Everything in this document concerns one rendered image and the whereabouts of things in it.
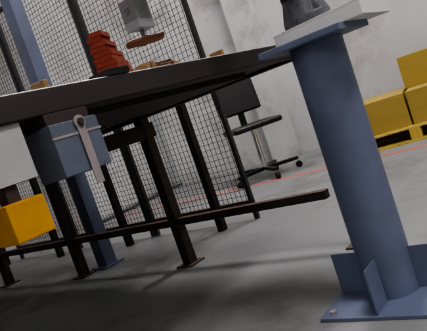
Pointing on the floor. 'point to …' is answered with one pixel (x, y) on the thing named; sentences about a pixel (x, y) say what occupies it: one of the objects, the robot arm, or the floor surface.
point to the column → (359, 188)
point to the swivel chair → (245, 91)
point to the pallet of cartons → (406, 102)
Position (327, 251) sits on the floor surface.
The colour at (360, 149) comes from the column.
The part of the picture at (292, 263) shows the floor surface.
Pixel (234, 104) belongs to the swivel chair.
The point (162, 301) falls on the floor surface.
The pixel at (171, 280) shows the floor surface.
